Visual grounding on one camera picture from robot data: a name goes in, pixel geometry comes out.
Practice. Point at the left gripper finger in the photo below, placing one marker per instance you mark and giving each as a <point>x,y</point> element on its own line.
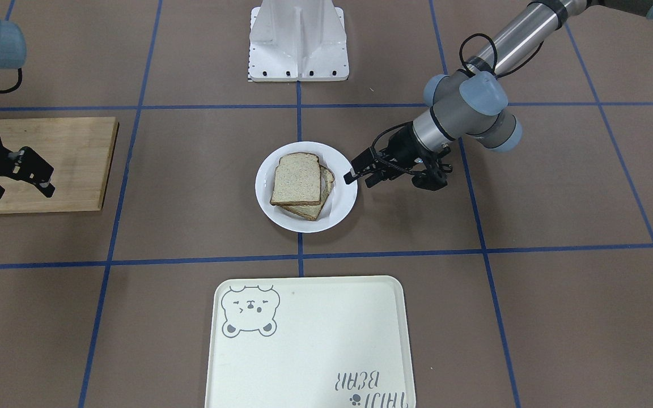
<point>359,164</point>
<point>379,171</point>

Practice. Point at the white bread slice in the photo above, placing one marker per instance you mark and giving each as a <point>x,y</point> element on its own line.
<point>297,180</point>

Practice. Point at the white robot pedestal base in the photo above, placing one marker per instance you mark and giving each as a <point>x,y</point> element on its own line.
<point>297,41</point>

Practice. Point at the cream bear tray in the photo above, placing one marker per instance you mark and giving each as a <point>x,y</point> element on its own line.
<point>310,342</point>

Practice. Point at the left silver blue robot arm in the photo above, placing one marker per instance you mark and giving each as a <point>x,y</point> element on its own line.
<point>471,102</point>

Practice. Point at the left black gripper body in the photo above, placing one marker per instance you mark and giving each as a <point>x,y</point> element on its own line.
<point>401,146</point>

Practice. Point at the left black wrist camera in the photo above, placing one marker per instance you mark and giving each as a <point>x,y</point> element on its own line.
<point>434,176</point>

